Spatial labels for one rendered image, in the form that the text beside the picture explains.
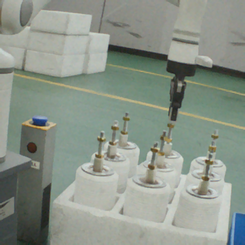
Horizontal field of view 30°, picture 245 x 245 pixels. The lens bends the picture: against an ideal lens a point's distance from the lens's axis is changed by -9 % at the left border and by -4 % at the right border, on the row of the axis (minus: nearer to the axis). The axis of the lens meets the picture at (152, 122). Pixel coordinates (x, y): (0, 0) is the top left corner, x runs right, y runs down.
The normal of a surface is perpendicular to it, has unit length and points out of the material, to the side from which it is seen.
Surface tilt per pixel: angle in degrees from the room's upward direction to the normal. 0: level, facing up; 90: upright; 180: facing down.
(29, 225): 90
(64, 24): 90
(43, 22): 90
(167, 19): 90
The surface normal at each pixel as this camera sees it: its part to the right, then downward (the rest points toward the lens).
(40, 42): -0.36, 0.15
